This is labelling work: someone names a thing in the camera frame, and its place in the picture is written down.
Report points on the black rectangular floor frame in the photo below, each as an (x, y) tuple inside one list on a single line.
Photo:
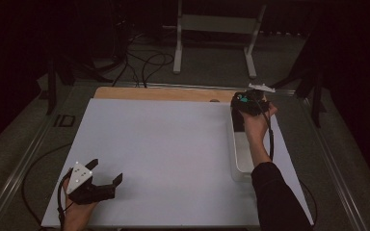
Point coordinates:
[(55, 121)]

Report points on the black tripod stand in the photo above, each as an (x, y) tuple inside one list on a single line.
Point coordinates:
[(50, 93), (316, 99)]

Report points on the grey metal stand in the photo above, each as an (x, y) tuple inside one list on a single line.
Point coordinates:
[(218, 24)]

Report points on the white table mat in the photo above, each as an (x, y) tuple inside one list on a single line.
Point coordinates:
[(173, 154)]

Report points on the person's left hand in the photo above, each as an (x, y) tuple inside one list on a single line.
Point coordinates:
[(75, 216)]

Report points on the white plastic container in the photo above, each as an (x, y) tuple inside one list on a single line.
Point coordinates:
[(242, 157)]

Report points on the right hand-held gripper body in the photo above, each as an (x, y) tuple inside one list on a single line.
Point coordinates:
[(253, 107)]

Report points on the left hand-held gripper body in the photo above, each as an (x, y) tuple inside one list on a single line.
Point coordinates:
[(86, 192)]

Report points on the person's right hand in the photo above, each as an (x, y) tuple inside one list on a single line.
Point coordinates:
[(256, 126)]

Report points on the iridescent phone case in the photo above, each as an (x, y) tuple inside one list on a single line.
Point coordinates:
[(244, 99)]

